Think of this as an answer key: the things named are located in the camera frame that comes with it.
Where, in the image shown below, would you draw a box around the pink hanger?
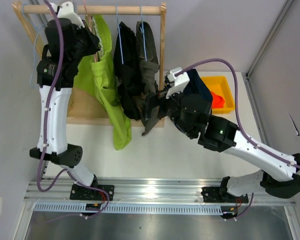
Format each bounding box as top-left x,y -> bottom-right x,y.
82,0 -> 103,63

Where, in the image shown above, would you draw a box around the olive grey shorts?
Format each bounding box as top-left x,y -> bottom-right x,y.
135,21 -> 160,136

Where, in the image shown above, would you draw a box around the orange shorts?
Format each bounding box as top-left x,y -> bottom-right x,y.
210,91 -> 225,109

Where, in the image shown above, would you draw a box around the wooden clothes rack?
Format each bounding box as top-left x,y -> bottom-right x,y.
11,0 -> 167,126

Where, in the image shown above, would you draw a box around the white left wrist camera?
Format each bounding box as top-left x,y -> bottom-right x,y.
57,0 -> 86,29

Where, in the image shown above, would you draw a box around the lime green shorts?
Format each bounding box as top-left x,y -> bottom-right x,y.
74,15 -> 132,151

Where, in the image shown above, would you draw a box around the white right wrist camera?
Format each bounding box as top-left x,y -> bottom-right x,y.
165,67 -> 190,99

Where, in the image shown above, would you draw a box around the white slotted cable duct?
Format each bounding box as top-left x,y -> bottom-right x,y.
33,202 -> 223,216

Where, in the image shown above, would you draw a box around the aluminium mounting rail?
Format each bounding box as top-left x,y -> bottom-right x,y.
23,176 -> 297,207

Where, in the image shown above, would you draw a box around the black shorts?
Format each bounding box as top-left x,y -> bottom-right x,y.
113,22 -> 144,120

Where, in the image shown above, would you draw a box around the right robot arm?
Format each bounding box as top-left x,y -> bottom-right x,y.
143,91 -> 300,203

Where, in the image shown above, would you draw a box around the light blue hanger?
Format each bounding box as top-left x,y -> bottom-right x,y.
139,5 -> 148,61
21,3 -> 47,89
115,5 -> 124,65

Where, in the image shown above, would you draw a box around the navy blue shorts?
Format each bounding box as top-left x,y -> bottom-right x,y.
183,68 -> 213,103

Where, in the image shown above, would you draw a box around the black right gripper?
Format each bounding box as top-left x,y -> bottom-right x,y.
137,84 -> 195,138

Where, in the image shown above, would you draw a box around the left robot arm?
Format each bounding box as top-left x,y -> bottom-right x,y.
29,17 -> 99,200

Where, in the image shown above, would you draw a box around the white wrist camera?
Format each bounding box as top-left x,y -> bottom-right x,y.
165,67 -> 190,99
57,0 -> 86,29

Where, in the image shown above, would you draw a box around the yellow plastic tray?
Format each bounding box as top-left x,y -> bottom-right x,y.
201,76 -> 235,115

